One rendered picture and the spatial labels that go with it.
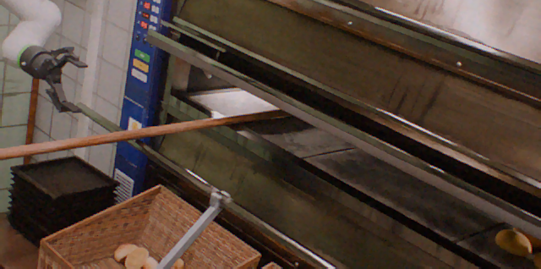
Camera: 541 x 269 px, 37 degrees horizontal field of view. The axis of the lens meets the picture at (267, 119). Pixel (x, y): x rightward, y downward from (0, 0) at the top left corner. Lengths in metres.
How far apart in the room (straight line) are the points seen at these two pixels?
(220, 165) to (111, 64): 0.70
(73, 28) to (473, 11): 1.84
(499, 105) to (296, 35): 0.69
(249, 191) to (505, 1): 1.07
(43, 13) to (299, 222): 1.02
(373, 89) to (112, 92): 1.28
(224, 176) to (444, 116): 0.90
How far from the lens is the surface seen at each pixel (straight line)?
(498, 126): 2.07
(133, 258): 2.91
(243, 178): 2.69
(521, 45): 2.01
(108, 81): 3.22
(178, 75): 2.91
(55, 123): 3.59
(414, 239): 2.26
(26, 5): 2.58
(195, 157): 2.84
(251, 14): 2.60
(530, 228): 1.90
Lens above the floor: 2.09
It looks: 19 degrees down
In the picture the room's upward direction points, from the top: 12 degrees clockwise
